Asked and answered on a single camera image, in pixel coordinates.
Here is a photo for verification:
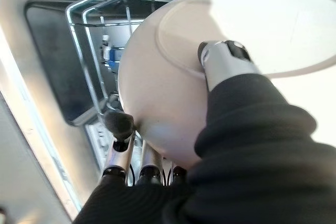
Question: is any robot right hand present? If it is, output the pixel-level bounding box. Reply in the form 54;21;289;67
72;40;336;224

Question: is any cream ceramic plate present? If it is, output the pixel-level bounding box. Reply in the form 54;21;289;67
117;0;336;168

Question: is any black built-in dishwasher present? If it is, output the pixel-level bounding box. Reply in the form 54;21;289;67
0;0;213;224

